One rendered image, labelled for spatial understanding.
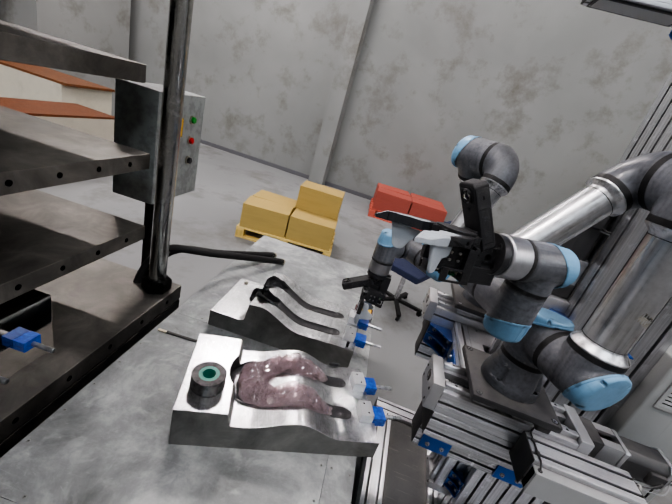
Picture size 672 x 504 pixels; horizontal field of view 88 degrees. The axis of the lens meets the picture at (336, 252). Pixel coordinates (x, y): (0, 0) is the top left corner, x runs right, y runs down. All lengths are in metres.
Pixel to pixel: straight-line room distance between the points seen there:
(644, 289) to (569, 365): 0.21
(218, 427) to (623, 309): 0.88
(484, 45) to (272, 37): 3.93
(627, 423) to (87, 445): 1.40
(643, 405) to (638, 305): 0.53
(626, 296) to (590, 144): 6.97
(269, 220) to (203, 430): 3.07
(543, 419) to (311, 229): 3.06
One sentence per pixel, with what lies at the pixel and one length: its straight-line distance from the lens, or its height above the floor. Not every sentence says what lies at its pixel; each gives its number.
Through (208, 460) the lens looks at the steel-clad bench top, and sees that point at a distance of 0.95.
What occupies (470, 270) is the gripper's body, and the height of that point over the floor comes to 1.41.
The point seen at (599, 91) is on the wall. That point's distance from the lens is 7.80.
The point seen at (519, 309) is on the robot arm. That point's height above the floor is 1.35.
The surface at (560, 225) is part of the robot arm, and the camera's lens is 0.84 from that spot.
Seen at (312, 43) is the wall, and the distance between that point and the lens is 7.73.
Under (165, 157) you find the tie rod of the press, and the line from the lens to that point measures 1.25.
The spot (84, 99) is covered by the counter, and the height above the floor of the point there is 0.69.
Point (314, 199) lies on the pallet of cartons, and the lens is 4.02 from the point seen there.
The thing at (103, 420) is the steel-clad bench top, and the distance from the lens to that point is 1.03.
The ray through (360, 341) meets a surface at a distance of 1.21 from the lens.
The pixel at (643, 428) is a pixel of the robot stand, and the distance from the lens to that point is 1.42.
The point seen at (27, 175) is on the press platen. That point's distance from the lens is 1.00.
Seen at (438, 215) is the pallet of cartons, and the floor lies 0.38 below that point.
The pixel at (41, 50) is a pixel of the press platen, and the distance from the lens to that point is 1.02.
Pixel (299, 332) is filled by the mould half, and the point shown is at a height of 0.88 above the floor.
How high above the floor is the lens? 1.59
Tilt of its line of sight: 22 degrees down
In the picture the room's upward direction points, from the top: 17 degrees clockwise
